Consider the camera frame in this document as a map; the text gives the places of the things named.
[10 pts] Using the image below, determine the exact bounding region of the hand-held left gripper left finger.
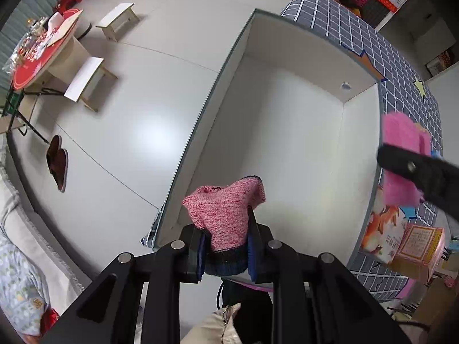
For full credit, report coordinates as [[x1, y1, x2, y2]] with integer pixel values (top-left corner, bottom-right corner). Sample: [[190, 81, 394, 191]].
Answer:
[[41, 224, 212, 344]]

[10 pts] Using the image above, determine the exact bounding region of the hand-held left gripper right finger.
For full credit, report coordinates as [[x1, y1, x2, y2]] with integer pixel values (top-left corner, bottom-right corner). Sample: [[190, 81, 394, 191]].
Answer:
[[247, 208, 411, 344]]

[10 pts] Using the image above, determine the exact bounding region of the pink sponge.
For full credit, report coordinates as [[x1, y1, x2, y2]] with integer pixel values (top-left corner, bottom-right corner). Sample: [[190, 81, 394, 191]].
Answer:
[[380, 112, 433, 208]]

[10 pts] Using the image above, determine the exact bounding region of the pink knitted cloth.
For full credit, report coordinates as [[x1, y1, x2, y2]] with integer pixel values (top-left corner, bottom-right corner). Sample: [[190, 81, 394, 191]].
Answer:
[[182, 175, 267, 276]]

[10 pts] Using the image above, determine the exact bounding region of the white box with floral print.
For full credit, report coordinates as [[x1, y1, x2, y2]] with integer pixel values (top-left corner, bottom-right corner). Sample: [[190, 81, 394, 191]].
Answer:
[[141, 8, 400, 269]]

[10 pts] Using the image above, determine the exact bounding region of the blue star sticker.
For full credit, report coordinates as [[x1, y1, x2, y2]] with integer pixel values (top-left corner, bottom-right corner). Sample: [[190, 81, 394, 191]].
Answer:
[[400, 204, 420, 221]]

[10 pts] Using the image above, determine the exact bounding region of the beige jacket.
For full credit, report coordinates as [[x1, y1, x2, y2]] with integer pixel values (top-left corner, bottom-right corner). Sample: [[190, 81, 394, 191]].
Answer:
[[179, 303, 244, 344]]

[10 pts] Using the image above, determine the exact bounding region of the red yellow paper box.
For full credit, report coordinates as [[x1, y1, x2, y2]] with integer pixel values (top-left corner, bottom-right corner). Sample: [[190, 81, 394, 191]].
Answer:
[[387, 222, 447, 282]]

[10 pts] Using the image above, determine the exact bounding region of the printed cardboard box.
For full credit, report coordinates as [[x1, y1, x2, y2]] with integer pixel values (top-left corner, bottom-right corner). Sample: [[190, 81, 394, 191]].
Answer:
[[425, 50, 456, 77]]

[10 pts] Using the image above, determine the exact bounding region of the grey checked tablecloth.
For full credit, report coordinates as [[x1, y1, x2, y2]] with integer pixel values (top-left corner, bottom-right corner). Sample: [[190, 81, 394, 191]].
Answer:
[[280, 0, 443, 302]]

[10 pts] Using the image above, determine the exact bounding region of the white sofa cover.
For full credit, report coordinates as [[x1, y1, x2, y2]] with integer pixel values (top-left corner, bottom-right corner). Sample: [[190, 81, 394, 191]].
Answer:
[[0, 177, 90, 316]]

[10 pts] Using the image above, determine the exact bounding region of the light blue patterned clothing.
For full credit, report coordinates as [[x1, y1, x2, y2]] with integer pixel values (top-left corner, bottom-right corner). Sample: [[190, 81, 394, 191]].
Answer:
[[0, 233, 49, 337]]

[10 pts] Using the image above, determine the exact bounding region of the low wooden stool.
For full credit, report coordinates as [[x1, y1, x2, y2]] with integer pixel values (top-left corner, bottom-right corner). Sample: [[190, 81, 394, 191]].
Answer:
[[64, 56, 118, 113], [95, 3, 140, 42]]

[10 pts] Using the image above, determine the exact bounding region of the round table with red cover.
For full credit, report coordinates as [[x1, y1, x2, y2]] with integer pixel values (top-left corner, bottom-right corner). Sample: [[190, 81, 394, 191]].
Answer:
[[9, 7, 94, 94]]

